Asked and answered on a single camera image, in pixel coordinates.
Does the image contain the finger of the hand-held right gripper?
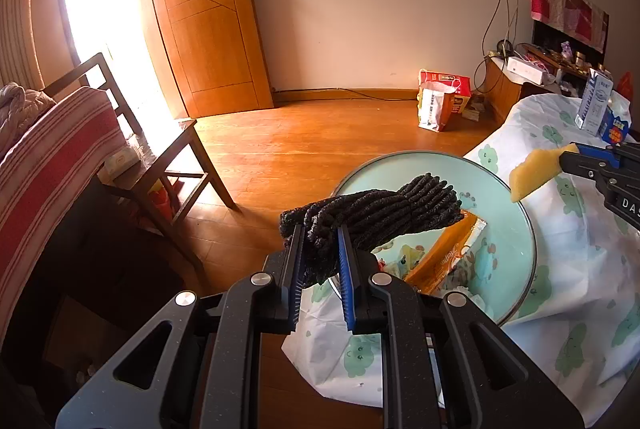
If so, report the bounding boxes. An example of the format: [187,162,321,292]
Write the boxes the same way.
[559,152,640,182]
[569,141,640,169]

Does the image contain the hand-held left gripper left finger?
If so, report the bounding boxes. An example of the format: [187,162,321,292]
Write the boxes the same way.
[54,224,307,429]

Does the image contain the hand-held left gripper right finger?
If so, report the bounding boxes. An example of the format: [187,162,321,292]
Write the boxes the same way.
[336,225,584,429]

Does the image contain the yellow sponge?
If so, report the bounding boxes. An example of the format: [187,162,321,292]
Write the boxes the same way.
[509,147,579,203]

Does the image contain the dark knitted glove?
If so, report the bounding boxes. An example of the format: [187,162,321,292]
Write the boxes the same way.
[278,173,464,288]

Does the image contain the light green frog-print trash bin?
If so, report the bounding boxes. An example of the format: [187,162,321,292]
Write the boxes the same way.
[326,150,539,326]

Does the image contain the blue gable-top carton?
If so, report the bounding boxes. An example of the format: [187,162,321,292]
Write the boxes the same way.
[597,91,634,148]

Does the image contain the tall white blue milk carton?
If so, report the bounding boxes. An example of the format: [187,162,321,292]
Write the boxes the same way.
[574,68,615,138]

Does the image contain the yellow crumpled wrapper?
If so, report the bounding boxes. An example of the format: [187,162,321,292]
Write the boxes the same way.
[396,244,427,271]

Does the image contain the wooden cabinet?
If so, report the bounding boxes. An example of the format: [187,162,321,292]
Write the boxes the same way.
[482,43,603,120]

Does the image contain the flat white box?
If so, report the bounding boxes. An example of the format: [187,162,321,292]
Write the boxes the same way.
[507,56,549,86]

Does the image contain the long orange snack packet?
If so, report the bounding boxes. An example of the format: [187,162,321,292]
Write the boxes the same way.
[404,208,489,296]

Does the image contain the television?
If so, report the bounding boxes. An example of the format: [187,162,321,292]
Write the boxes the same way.
[531,18,609,66]

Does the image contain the red lace television cover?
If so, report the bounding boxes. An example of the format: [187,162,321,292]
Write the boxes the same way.
[529,0,611,48]

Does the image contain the red cardboard box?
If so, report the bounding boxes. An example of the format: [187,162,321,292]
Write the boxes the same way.
[419,69,472,116]

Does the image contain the white paper shopping bag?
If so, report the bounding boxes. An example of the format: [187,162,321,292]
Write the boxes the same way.
[417,81,459,134]

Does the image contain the red plastic item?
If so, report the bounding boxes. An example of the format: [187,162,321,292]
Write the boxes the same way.
[148,179,174,210]

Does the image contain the dark wooden chair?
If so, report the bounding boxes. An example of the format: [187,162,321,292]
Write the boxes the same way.
[39,53,239,262]

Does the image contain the white tissue pack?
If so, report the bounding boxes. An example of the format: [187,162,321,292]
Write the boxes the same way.
[104,148,139,176]

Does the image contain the red striped blanket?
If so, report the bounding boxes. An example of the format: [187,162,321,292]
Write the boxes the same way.
[0,86,127,327]

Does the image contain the wooden door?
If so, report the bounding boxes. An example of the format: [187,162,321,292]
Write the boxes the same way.
[141,0,275,120]

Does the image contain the pile of pale clothes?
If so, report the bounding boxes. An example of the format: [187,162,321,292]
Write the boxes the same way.
[0,82,57,150]

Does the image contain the beige striped curtain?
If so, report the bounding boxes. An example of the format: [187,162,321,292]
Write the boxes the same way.
[0,0,77,96]

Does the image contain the white cable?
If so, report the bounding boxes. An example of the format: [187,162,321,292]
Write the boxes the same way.
[505,0,522,60]

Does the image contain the black power cable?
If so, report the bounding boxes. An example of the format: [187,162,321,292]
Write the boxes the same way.
[472,0,507,94]

